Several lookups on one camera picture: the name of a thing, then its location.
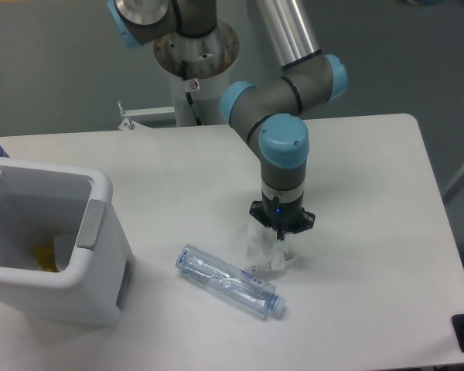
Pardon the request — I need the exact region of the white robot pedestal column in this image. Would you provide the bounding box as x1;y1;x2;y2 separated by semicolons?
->
154;20;240;107

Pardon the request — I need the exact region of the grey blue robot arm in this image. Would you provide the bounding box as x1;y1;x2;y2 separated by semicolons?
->
107;1;348;240

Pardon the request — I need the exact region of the white plastic wrapper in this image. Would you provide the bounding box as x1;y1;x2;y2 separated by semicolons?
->
244;221;296;279

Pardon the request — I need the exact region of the white metal base frame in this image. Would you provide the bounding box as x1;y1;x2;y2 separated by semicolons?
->
117;100;233;131

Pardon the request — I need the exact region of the clear plastic water bottle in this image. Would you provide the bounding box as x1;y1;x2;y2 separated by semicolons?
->
176;244;286;318

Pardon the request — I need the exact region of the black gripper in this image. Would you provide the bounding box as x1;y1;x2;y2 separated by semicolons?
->
249;196;316;240

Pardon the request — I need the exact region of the black cable on pedestal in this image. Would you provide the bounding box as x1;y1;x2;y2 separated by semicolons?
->
181;60;203;127

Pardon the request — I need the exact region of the white plastic trash can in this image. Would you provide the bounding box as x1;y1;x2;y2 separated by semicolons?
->
0;157;135;325

